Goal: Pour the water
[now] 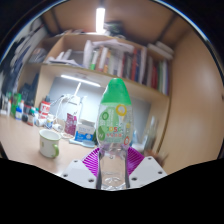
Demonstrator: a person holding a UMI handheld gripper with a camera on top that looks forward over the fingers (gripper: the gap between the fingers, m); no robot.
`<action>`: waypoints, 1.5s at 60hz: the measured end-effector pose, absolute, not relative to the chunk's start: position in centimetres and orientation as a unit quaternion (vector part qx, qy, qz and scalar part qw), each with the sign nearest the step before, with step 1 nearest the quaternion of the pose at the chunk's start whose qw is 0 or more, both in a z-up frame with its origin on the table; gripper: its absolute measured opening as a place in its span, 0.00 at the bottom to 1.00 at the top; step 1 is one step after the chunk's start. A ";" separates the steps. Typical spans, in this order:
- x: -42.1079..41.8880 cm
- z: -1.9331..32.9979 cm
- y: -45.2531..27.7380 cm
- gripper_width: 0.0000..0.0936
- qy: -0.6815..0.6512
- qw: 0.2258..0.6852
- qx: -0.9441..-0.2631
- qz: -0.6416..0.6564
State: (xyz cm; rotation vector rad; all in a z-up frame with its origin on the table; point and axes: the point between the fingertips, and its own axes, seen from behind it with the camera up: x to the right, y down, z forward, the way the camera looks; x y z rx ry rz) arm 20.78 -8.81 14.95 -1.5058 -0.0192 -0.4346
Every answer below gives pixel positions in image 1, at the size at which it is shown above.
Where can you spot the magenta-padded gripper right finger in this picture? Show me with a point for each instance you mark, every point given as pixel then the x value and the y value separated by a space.
pixel 146 170

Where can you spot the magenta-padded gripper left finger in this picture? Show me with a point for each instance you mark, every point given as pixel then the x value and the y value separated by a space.
pixel 78 171

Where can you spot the clear green-capped drink bottle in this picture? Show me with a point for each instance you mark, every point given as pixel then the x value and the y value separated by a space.
pixel 115 126

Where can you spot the blue and white tissue box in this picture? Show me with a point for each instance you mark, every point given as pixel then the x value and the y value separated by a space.
pixel 85 132

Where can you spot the white mug with green rim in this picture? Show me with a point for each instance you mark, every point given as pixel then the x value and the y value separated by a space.
pixel 49 144

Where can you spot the magenta packet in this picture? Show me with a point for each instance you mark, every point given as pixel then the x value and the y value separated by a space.
pixel 70 124

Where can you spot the small white roll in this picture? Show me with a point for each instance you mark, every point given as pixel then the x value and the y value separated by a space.
pixel 57 127

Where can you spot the white bottle with blue label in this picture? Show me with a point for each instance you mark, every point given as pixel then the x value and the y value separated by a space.
pixel 50 121

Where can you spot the red-labelled white canister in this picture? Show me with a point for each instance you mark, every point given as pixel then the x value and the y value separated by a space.
pixel 44 109

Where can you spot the dark brown green-capped bottle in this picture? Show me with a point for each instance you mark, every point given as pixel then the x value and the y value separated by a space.
pixel 31 117

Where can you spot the wooden wardrobe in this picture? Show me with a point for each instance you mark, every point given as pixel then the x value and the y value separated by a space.
pixel 196 116

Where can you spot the blue-capped white bottle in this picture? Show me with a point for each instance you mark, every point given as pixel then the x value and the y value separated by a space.
pixel 19 113

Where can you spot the under-shelf light strip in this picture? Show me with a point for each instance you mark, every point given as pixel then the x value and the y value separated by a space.
pixel 80 80

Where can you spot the green plastic bottle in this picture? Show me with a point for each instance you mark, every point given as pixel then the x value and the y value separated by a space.
pixel 15 105

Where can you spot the black case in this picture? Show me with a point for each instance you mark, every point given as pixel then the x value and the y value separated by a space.
pixel 30 90

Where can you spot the wooden shelf unit with books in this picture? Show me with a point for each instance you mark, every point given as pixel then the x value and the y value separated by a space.
pixel 126 63

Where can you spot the dark hanging clothes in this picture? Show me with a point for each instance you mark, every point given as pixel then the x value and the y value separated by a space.
pixel 15 66

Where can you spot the ceiling tube light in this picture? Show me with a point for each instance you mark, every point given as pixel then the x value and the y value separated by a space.
pixel 100 18

